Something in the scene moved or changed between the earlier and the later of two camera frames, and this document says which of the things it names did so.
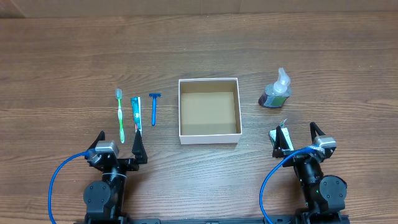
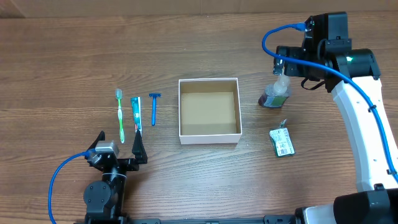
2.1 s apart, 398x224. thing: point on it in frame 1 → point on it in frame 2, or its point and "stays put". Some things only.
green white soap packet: x=272 y=134 stays put
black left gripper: x=121 y=162 stays put
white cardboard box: x=209 y=111 stays put
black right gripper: x=300 y=157 → x=290 y=66
